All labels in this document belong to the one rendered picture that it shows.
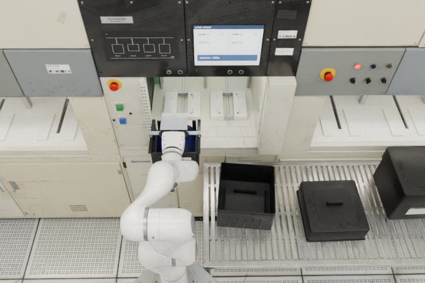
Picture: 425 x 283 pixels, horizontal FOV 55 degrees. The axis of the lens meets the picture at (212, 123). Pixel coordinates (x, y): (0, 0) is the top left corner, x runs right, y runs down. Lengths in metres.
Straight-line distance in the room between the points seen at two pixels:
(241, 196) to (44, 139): 1.13
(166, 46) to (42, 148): 1.04
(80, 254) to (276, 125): 1.65
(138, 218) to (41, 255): 1.88
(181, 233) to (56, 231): 1.96
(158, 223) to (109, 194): 1.49
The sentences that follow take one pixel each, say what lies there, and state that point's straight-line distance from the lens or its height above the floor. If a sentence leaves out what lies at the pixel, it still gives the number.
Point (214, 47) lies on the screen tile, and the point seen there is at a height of 1.57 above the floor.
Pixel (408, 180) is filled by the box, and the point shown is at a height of 1.01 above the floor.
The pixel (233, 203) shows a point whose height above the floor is 0.77.
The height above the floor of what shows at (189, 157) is 1.14.
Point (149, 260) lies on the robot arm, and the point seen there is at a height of 1.15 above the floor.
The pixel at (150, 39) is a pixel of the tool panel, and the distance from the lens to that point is 1.73.
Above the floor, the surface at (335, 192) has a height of 0.86.
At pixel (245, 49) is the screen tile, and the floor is 1.56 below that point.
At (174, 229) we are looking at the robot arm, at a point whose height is 1.54.
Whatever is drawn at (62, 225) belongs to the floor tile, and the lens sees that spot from 3.15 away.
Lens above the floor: 2.68
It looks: 50 degrees down
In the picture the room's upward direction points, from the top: 1 degrees clockwise
